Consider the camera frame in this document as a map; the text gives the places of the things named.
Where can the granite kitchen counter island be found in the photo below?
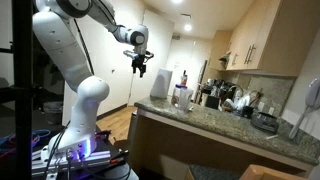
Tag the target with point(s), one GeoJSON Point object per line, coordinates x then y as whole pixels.
{"type": "Point", "coordinates": [216, 133]}

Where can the black coffee maker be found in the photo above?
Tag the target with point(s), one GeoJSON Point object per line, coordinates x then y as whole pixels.
{"type": "Point", "coordinates": [212, 100]}

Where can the white wall outlet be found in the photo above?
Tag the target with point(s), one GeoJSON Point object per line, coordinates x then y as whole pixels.
{"type": "Point", "coordinates": [271, 110]}
{"type": "Point", "coordinates": [261, 106]}

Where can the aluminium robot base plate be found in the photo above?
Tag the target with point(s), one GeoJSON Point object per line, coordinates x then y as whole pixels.
{"type": "Point", "coordinates": [86, 158]}

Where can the black vertical pole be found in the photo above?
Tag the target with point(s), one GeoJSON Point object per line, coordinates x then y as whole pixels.
{"type": "Point", "coordinates": [22, 83]}

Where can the white paper towel roll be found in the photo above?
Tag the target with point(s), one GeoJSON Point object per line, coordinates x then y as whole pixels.
{"type": "Point", "coordinates": [161, 83]}

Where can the red cap bottle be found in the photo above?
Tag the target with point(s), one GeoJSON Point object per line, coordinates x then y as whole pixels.
{"type": "Point", "coordinates": [183, 79]}

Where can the black robot cart platform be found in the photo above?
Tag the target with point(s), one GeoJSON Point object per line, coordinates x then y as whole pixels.
{"type": "Point", "coordinates": [110, 166]}

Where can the light wood upper cabinet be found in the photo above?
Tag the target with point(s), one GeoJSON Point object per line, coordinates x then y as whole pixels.
{"type": "Point", "coordinates": [276, 36]}

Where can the clear plastic bottle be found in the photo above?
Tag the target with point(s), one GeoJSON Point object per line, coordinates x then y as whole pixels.
{"type": "Point", "coordinates": [185, 99]}

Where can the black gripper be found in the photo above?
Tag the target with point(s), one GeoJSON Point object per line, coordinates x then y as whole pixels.
{"type": "Point", "coordinates": [139, 63]}

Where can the grey waste bin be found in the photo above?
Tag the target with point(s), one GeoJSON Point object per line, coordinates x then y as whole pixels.
{"type": "Point", "coordinates": [53, 113]}

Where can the blue lid plastic jar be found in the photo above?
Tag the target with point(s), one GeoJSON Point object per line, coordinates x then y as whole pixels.
{"type": "Point", "coordinates": [175, 95]}

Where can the wooden chair grey cushion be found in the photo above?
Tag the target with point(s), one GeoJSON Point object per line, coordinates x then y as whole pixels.
{"type": "Point", "coordinates": [266, 173]}

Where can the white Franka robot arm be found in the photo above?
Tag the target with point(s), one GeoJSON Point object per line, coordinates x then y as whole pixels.
{"type": "Point", "coordinates": [66, 50]}

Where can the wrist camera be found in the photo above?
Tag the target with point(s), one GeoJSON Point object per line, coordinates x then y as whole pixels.
{"type": "Point", "coordinates": [131, 54]}

